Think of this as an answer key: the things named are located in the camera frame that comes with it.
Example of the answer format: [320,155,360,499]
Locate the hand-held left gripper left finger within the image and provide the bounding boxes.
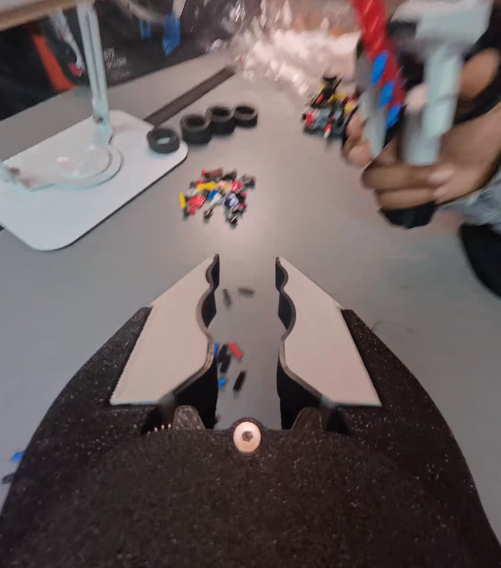
[109,254,221,430]

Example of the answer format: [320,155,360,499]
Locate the grey desk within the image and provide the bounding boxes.
[0,52,501,533]

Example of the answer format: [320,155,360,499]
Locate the person's right hand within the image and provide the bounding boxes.
[341,49,501,209]

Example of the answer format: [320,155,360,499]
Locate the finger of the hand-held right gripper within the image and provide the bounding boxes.
[359,58,404,156]

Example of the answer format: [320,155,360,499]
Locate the red long holed beam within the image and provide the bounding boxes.
[350,0,407,116]

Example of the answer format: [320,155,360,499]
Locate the black toy tyre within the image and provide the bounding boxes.
[180,114,212,145]
[206,105,238,135]
[146,128,180,154]
[233,104,258,128]

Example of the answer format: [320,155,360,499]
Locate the black desk cable strip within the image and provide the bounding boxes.
[144,66,237,126]

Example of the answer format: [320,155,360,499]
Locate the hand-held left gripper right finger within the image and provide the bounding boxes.
[275,256,382,430]

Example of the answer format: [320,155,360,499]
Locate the white book stand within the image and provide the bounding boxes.
[0,0,189,251]

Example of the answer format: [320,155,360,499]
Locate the pile of mixed small bricks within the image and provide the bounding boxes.
[180,168,256,225]

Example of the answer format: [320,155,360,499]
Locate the pile of clear plastic bags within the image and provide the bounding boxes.
[206,0,366,96]

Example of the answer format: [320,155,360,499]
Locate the pile of yellow black bricks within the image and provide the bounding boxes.
[301,75,362,139]

